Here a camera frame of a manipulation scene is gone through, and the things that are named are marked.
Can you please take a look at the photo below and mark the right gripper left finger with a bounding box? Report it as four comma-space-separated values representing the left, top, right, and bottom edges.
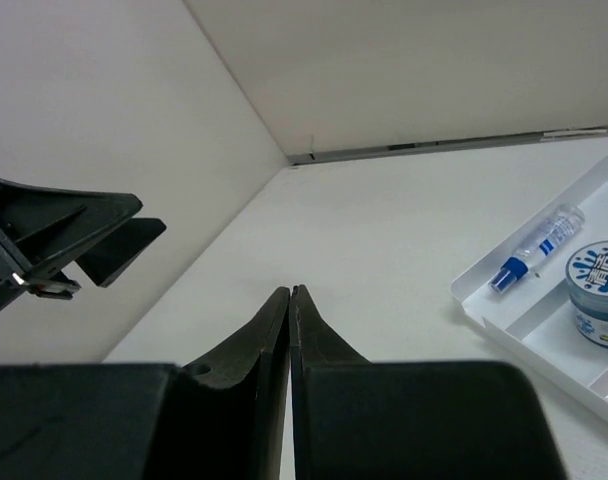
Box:
0, 287, 290, 479

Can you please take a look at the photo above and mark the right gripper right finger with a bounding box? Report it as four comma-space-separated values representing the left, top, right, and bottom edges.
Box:
289, 285, 567, 479

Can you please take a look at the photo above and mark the white organizer tray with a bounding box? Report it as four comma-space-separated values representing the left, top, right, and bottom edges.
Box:
450, 157, 608, 424

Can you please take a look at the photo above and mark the aluminium rail back edge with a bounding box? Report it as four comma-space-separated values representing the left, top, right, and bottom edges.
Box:
287, 125, 608, 166

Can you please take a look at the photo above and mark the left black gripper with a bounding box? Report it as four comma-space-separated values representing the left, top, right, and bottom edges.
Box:
0, 178, 166, 312

